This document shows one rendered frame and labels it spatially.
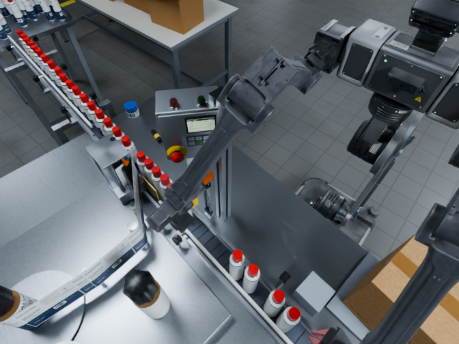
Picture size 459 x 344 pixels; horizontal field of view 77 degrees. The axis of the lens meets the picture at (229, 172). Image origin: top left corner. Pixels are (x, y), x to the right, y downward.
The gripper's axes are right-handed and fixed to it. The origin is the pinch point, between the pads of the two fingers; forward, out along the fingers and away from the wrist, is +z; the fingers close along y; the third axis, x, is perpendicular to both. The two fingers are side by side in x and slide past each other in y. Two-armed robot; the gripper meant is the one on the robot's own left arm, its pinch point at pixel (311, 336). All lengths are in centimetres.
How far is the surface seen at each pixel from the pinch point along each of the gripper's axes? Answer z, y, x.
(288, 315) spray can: 1.6, 1.8, -9.2
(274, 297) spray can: 4.5, 1.5, -14.5
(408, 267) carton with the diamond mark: -12.0, -32.9, 0.6
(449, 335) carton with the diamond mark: -22.1, -24.0, 12.7
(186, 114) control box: 2, -6, -72
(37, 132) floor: 249, 26, -142
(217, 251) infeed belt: 37.8, -0.2, -22.9
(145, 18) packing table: 168, -92, -163
